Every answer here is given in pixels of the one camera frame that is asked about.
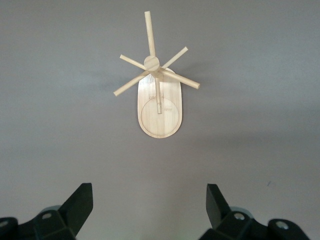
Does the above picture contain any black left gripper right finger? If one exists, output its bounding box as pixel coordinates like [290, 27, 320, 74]
[199, 183, 311, 240]

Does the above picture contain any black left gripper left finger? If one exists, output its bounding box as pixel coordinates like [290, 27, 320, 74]
[0, 182, 94, 240]

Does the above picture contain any wooden cup rack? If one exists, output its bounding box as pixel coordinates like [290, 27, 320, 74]
[113, 10, 201, 138]

